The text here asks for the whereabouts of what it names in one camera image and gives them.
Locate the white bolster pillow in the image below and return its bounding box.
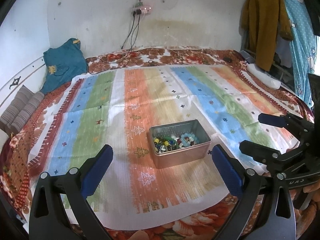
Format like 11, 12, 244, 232
247, 63, 281, 90

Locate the mustard brown hanging garment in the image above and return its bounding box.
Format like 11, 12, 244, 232
241, 0, 293, 72

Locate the light blue bead bracelet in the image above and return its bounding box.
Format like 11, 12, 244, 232
179, 132, 201, 147

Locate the green jade bangle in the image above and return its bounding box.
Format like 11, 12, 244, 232
163, 137, 182, 150

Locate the blue polka dot curtain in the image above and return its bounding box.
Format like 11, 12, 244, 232
284, 0, 317, 107

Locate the teal blue garment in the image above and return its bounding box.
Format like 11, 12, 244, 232
41, 38, 87, 94

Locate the multicolour dark bead bracelet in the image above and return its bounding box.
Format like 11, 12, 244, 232
152, 135, 178, 155

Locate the colourful striped cloth mat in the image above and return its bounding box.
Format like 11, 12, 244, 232
29, 64, 297, 230

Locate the small black object on bed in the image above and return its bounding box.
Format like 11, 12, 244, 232
223, 57, 232, 63

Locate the striped grey brown pillow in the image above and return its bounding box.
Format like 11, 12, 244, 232
1, 85, 44, 136

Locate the floral red brown bedsheet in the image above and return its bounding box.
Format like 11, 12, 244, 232
1, 48, 314, 239

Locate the rose gold metal tin box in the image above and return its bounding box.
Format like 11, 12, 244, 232
148, 119, 212, 169

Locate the white power strip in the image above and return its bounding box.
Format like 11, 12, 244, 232
132, 2, 152, 15

